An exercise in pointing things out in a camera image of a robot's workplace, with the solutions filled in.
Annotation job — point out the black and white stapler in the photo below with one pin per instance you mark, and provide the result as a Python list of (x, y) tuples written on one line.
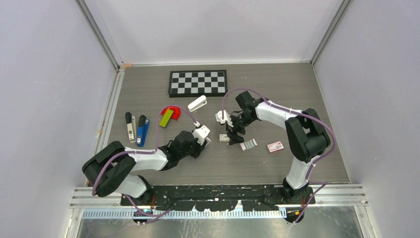
[(131, 127)]

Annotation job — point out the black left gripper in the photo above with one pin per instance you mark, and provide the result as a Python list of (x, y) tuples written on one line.
[(199, 148)]

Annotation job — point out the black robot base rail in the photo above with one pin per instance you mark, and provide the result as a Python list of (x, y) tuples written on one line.
[(223, 197)]

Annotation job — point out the red white staple box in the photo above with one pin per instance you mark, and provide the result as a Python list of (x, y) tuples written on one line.
[(275, 147)]

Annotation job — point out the blue stapler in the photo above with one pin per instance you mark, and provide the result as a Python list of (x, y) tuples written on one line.
[(142, 130)]

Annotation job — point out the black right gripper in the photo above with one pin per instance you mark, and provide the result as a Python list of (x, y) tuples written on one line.
[(234, 138)]

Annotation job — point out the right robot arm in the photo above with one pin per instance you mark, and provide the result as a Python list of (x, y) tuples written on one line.
[(307, 135)]

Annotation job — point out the checkerboard calibration board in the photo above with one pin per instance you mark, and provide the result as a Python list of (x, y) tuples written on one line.
[(195, 83)]

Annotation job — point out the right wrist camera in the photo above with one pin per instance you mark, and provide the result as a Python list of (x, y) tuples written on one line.
[(223, 118)]

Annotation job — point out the green lego brick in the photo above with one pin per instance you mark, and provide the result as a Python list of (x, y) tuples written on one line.
[(165, 117)]

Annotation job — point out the red arch toy block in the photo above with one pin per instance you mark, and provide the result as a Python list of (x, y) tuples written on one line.
[(176, 112)]

